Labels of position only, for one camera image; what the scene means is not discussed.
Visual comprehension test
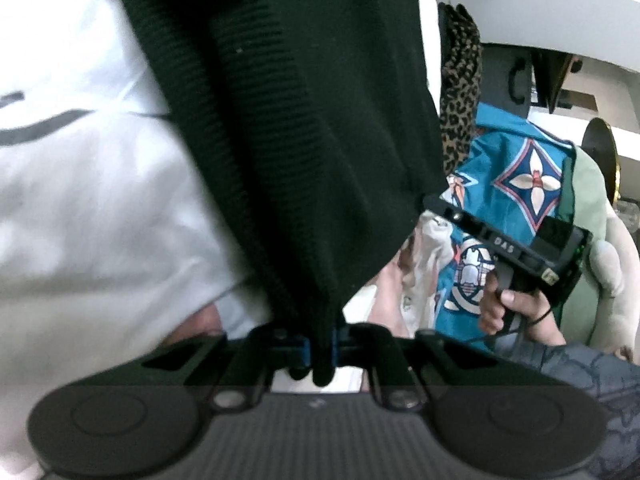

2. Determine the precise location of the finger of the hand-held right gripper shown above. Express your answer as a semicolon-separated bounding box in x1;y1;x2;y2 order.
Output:
422;192;484;237

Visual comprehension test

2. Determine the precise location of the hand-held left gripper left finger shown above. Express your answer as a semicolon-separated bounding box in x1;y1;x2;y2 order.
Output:
140;325;312;412

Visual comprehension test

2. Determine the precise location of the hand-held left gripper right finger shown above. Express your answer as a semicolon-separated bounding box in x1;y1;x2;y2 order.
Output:
330;323;545;412

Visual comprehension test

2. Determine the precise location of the black knit floral-lined garment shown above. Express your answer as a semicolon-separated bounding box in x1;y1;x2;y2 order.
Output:
110;0;448;386

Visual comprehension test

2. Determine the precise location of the person's right hand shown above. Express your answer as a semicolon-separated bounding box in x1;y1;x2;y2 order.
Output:
477;274;566;348

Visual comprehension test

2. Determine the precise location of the cream printed cloth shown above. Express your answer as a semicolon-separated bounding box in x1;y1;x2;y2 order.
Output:
345;210;453;341

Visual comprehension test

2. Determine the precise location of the green cloth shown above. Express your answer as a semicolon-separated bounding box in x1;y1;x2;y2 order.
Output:
550;145;626;351

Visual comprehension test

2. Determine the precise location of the cream plush toy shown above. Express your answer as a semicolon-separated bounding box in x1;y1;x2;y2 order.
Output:
585;200;640;361

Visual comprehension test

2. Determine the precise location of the teal patterned cloth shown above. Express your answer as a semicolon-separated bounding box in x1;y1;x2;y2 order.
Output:
435;102;576;351

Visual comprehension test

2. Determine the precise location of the leopard print garment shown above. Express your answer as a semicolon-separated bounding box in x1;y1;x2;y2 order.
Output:
437;2;483;173

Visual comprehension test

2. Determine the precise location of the black round gold-rimmed stand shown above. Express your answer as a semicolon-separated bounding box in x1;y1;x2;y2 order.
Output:
581;117;622;197

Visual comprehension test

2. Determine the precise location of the dark grey furniture panel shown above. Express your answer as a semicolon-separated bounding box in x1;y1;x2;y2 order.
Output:
480;45;533;118

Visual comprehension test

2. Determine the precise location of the white bear print blanket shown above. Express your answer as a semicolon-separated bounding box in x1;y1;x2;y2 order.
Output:
0;0;442;480

